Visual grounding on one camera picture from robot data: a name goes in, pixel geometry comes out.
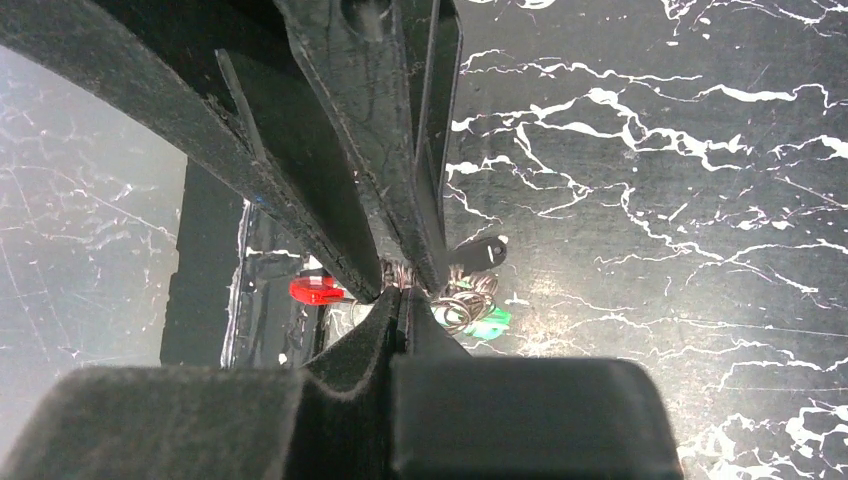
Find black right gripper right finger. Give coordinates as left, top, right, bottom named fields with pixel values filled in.
left=391, top=289, right=683, bottom=479

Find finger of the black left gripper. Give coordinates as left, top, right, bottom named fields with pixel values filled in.
left=277, top=1, right=462, bottom=293
left=1, top=1, right=382, bottom=303

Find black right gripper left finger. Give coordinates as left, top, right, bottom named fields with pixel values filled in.
left=1, top=288, right=401, bottom=479

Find red white key ring bundle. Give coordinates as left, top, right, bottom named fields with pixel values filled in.
left=289, top=236, right=513, bottom=342

